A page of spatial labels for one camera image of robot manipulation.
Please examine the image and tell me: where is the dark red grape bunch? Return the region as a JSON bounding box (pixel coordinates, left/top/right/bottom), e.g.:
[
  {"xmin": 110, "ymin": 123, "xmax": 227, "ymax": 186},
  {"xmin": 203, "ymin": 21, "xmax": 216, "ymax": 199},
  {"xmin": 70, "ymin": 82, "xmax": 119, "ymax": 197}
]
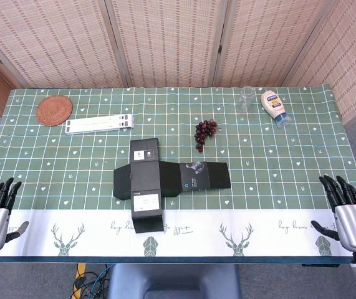
[{"xmin": 195, "ymin": 118, "xmax": 219, "ymax": 153}]

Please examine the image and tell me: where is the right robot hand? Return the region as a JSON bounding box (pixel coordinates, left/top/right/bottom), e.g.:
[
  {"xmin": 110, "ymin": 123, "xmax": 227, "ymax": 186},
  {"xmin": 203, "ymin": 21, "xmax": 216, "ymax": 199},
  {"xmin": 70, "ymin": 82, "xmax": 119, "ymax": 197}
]
[{"xmin": 310, "ymin": 175, "xmax": 356, "ymax": 252}]

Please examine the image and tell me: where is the bamboo folding screen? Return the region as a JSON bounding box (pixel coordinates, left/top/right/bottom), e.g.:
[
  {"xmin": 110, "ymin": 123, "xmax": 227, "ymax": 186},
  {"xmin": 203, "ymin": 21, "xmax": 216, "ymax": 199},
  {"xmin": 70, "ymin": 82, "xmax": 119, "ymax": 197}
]
[{"xmin": 0, "ymin": 0, "xmax": 356, "ymax": 125}]

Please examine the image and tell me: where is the blue floor cable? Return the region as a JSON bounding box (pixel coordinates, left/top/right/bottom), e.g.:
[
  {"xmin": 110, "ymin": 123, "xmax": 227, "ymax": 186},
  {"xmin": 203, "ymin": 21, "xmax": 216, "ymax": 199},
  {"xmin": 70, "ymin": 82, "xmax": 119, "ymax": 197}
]
[{"xmin": 85, "ymin": 264, "xmax": 113, "ymax": 299}]

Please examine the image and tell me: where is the clear plastic jar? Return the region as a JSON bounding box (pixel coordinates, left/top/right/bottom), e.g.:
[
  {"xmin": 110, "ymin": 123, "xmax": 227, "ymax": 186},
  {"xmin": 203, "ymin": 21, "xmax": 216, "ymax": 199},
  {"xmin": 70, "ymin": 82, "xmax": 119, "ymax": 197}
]
[{"xmin": 234, "ymin": 85, "xmax": 256, "ymax": 113}]

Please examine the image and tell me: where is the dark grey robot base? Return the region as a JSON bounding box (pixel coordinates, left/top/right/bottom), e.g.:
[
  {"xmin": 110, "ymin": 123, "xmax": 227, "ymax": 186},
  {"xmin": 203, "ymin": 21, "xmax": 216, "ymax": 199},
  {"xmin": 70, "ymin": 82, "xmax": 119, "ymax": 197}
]
[{"xmin": 107, "ymin": 263, "xmax": 243, "ymax": 299}]

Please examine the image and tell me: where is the mayonnaise squeeze bottle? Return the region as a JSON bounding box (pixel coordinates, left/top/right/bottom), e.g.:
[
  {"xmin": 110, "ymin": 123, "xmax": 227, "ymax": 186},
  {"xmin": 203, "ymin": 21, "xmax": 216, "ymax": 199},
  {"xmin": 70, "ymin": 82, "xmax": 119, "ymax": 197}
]
[{"xmin": 260, "ymin": 90, "xmax": 293, "ymax": 128}]

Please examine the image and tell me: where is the round woven rattan coaster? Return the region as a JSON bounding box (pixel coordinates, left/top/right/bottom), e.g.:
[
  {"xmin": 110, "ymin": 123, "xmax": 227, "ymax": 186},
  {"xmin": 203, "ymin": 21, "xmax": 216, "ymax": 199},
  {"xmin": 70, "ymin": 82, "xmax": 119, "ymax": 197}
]
[{"xmin": 35, "ymin": 95, "xmax": 74, "ymax": 127}]

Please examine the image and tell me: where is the black floor cable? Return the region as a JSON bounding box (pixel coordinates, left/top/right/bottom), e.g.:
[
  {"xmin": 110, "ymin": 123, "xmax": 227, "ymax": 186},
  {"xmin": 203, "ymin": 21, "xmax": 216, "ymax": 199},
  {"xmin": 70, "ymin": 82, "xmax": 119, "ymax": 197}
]
[{"xmin": 72, "ymin": 270, "xmax": 110, "ymax": 299}]

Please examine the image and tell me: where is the green checked tablecloth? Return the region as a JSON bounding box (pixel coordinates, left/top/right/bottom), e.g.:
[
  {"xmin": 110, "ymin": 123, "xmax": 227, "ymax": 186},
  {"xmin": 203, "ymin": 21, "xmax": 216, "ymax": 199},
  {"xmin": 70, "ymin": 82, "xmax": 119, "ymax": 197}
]
[{"xmin": 0, "ymin": 83, "xmax": 356, "ymax": 265}]

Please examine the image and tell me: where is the white folding stand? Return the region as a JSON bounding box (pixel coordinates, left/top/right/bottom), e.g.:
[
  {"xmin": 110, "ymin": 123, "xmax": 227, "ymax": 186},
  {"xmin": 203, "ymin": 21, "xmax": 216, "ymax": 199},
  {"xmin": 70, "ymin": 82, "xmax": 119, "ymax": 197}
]
[{"xmin": 64, "ymin": 113, "xmax": 135, "ymax": 135}]

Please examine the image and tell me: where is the black paper box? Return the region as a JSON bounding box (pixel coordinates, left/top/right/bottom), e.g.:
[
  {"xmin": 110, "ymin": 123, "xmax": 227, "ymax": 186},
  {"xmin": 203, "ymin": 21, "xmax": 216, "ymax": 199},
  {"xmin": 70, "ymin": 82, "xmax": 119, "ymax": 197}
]
[{"xmin": 113, "ymin": 138, "xmax": 232, "ymax": 234}]

